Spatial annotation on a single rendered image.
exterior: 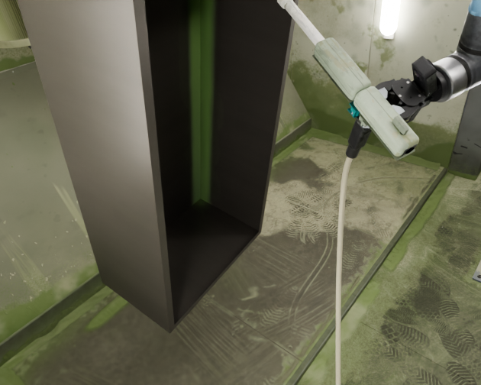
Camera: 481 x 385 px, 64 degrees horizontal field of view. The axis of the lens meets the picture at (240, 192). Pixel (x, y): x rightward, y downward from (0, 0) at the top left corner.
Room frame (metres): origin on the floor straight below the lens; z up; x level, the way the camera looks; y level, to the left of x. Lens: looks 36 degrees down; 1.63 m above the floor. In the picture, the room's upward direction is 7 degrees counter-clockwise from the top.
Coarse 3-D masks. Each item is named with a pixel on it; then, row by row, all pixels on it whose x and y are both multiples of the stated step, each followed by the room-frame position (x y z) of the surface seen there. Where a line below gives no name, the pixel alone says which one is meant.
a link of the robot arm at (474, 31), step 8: (472, 0) 0.83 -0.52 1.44; (480, 0) 0.80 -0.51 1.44; (472, 8) 0.82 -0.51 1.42; (480, 8) 0.79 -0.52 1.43; (472, 16) 0.81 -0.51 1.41; (480, 16) 0.79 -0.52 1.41; (464, 24) 0.84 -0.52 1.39; (472, 24) 0.81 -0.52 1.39; (480, 24) 0.79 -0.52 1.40; (464, 32) 0.83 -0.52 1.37; (472, 32) 0.81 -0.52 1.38; (480, 32) 0.79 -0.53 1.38; (464, 40) 0.82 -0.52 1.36; (472, 40) 0.81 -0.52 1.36; (480, 40) 0.79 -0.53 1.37; (464, 48) 0.82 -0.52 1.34; (472, 48) 0.81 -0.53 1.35; (480, 48) 0.79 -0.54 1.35
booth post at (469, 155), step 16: (480, 96) 2.11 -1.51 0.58; (464, 112) 2.15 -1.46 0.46; (480, 112) 2.09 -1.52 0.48; (464, 128) 2.14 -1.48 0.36; (480, 128) 2.08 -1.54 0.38; (464, 144) 2.12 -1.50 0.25; (480, 144) 2.06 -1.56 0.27; (464, 160) 2.10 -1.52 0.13; (480, 160) 2.04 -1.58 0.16; (464, 176) 2.08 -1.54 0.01
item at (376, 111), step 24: (288, 0) 0.98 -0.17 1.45; (312, 24) 0.91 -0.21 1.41; (336, 48) 0.83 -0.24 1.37; (336, 72) 0.79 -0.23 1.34; (360, 72) 0.77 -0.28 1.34; (360, 96) 0.72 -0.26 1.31; (360, 120) 0.73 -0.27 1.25; (384, 120) 0.66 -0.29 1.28; (360, 144) 0.76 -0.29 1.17; (384, 144) 0.65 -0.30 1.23; (408, 144) 0.61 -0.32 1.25
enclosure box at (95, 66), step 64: (64, 0) 0.80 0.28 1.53; (128, 0) 0.69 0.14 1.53; (192, 0) 1.36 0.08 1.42; (256, 0) 1.25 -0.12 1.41; (64, 64) 0.85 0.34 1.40; (128, 64) 0.72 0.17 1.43; (192, 64) 1.38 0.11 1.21; (256, 64) 1.26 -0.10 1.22; (64, 128) 0.92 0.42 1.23; (128, 128) 0.75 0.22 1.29; (192, 128) 1.41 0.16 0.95; (256, 128) 1.28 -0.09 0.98; (128, 192) 0.80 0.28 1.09; (192, 192) 1.45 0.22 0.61; (256, 192) 1.29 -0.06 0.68; (128, 256) 0.87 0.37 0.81; (192, 256) 1.16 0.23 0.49
